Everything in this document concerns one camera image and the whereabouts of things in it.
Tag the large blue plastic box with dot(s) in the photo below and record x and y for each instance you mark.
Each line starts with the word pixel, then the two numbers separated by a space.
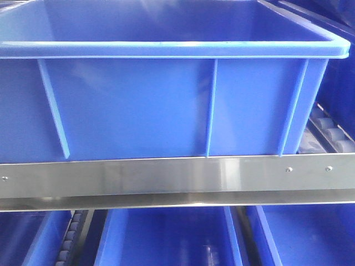
pixel 99 80

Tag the lower middle blue crate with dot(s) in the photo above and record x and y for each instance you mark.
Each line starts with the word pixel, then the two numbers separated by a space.
pixel 170 236

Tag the front steel rack bar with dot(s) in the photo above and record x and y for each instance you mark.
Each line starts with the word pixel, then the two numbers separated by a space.
pixel 178 182

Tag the lower right blue crate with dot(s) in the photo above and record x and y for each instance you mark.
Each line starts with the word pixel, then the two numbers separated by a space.
pixel 316 234

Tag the lower left blue crate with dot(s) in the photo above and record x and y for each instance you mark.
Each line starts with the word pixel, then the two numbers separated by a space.
pixel 32 238

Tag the far right roller rail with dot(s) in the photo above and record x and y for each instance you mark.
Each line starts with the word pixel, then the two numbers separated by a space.
pixel 323 135

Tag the roller rail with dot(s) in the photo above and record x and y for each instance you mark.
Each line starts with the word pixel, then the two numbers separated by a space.
pixel 71 238
pixel 323 135

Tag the far left roller rail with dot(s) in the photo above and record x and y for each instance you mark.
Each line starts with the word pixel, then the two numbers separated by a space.
pixel 71 238

